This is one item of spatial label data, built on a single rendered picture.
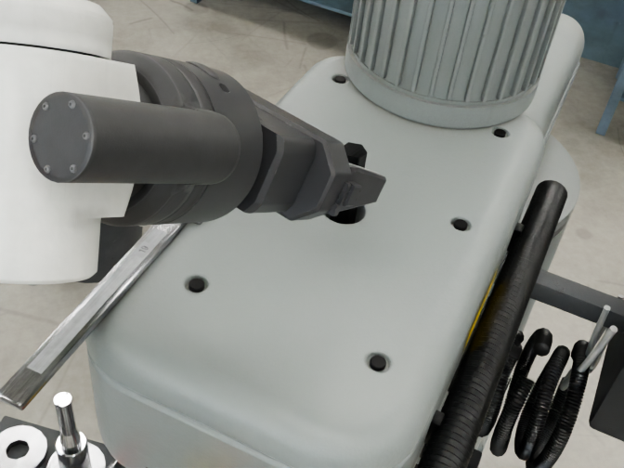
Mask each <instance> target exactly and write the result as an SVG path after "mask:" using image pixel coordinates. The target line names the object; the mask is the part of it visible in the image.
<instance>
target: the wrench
mask: <svg viewBox="0 0 624 468"><path fill-rule="evenodd" d="M186 224H187V223H180V224H164V225H152V226H151V227H150V228H149V230H148V231H147V232H146V233H145V234H144V235H143V236H142V237H141V238H140V239H139V240H138V241H137V243H136V244H135V245H134V246H133V247H132V248H131V249H130V250H129V251H128V252H127V253H126V254H125V256H124V257H123V258H122V259H121V260H120V261H119V262H118V263H117V264H116V265H115V266H114V267H113V269H112V270H111V271H110V272H109V273H108V274H107V275H106V276H105V277H104V278H103V279H102V280H101V282H100V283H99V284H98V285H97V286H96V287H95V288H94V289H93V290H92V291H91V292H90V293H89V294H88V295H87V296H86V298H85V299H84V300H83V301H82V302H81V303H80V304H79V305H78V306H77V307H76V308H75V309H74V310H73V311H72V312H71V313H70V315H69V316H68V317H66V318H65V320H64V321H63V322H62V323H61V324H60V325H59V326H58V327H57V328H56V329H55V330H54V331H53V333H52V334H51V335H50V336H49V337H48V338H47V339H46V340H45V341H44V342H43V343H42V345H41V346H40V347H39V348H38V349H37V350H36V351H35V352H34V353H33V354H32V355H31V356H30V358H29V359H28V360H27V361H26V362H25V363H24V364H23V365H22V366H21V367H20V368H19V369H18V371H17V372H16V373H15V374H14V375H13V376H12V377H11V378H10V379H9V380H8V381H7V382H6V384H5V385H4V386H3V387H2V388H1V389H0V401H2V402H4V403H6V404H8V405H9V406H11V407H14V408H16V409H18V410H24V409H25V408H26V407H27V406H28V405H29V404H30V402H31V401H32V400H33V399H34V398H35V397H36V396H37V394H38V393H39V392H40V391H41V390H42V389H43V388H44V386H45V385H46V384H47V383H48V382H49V381H50V379H51V378H52V377H53V376H54V375H55V374H56V373H57V371H58V370H59V369H60V368H61V367H62V366H63V364H64V363H65V362H66V361H67V360H68V359H69V358H70V356H71V355H72V354H73V353H74V352H75V351H76V350H77V348H78V347H79V346H80V345H81V344H82V343H83V342H84V340H85V339H86V338H87V337H88V336H89V335H90V333H91V332H92V331H93V330H94V329H95V328H96V327H97V325H98V324H99V323H100V322H101V321H102V320H103V319H104V318H105V317H106V316H107V315H108V314H109V313H110V312H111V310H112V309H113V308H114V307H115V306H116V305H117V303H118V302H119V301H120V300H121V299H122V298H123V297H124V295H125V294H126V293H127V292H128V291H129V290H130V288H131V287H132V286H133V285H134V284H135V283H136V282H137V280H138V279H139V278H140V277H141V276H142V275H143V273H144V272H145V271H146V270H147V269H148V268H149V267H150V265H151V264H152V263H153V262H154V261H155V260H156V259H157V257H158V256H159V255H160V254H161V253H162V252H163V250H164V249H165V248H166V247H167V246H168V245H169V244H170V242H171V241H172V240H173V239H174V238H175V237H176V235H177V234H178V233H179V232H180V231H181V230H182V229H183V228H184V226H185V225H186Z"/></svg>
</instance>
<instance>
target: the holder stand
mask: <svg viewBox="0 0 624 468"><path fill-rule="evenodd" d="M59 433H60V431H58V430H54V429H51V428H47V427H44V426H41V425H38V424H34V423H31V422H25V421H22V420H19V419H15V418H12V417H8V416H4V417H3V419H2V421H1V422H0V468H59V460H58V456H57V452H56V447H55V444H56V441H57V439H58V437H59ZM87 444H88V449H89V455H90V461H91V467H90V468H108V466H109V465H110V464H111V462H112V461H113V460H114V458H113V457H112V456H111V454H110V452H109V451H108V449H107V447H106V446H105V444H103V443H100V442H97V441H94V440H90V439H87Z"/></svg>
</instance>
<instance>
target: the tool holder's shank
mask: <svg viewBox="0 0 624 468"><path fill-rule="evenodd" d="M54 403H55V408H56V413H57V416H58V425H59V430H60V433H59V443H60V445H61V446H62V447H64V448H66V449H74V448H75V447H77V445H78V444H79V443H80V441H81V435H80V432H79V430H78V428H77V426H76V421H75V416H74V411H73V405H72V397H71V395H70V394H68V393H65V392H63V393H59V394H57V395H56V396H55V398H54Z"/></svg>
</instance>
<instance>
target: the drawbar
mask: <svg viewBox="0 0 624 468"><path fill-rule="evenodd" d="M344 149H345V152H346V156H347V159H348V162H349V163H352V164H354V165H357V166H360V167H363V168H365V163H366V158H367V153H368V152H367V151H366V150H365V149H364V147H363V146H362V145H361V144H357V143H351V142H348V143H346V144H345V145H344ZM357 209H358V208H357V207H355V208H352V209H348V210H344V211H341V212H339V214H338V215H337V216H331V215H330V220H331V221H333V222H336V223H339V224H355V220H356V214H357Z"/></svg>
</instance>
